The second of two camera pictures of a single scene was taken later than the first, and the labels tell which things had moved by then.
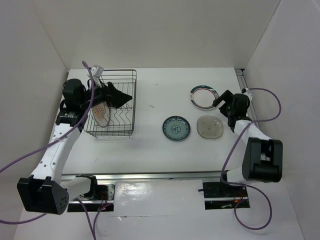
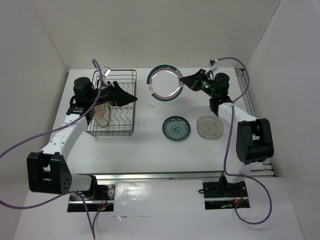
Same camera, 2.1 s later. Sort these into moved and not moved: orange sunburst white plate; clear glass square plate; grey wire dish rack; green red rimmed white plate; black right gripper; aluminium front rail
Moved: green red rimmed white plate; black right gripper
Not moved: grey wire dish rack; orange sunburst white plate; aluminium front rail; clear glass square plate
